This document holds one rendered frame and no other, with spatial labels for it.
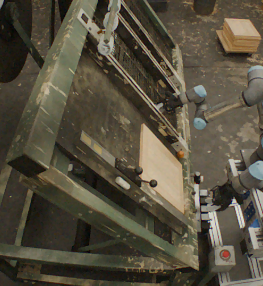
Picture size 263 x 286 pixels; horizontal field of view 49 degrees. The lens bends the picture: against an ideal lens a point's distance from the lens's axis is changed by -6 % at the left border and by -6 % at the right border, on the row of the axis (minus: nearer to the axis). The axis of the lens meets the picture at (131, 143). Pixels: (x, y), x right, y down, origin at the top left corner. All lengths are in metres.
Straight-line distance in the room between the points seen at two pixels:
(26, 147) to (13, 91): 3.35
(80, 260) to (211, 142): 2.12
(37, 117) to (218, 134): 2.81
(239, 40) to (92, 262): 3.73
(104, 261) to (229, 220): 1.29
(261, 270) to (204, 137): 1.62
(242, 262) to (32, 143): 2.09
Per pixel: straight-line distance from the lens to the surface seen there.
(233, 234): 2.69
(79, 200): 1.07
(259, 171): 1.18
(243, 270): 2.62
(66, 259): 1.91
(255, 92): 1.63
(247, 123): 3.80
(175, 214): 1.73
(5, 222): 3.04
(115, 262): 1.87
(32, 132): 0.93
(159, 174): 1.74
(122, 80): 1.67
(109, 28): 1.29
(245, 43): 4.73
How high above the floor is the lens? 2.59
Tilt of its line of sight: 51 degrees down
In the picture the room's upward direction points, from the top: 1 degrees clockwise
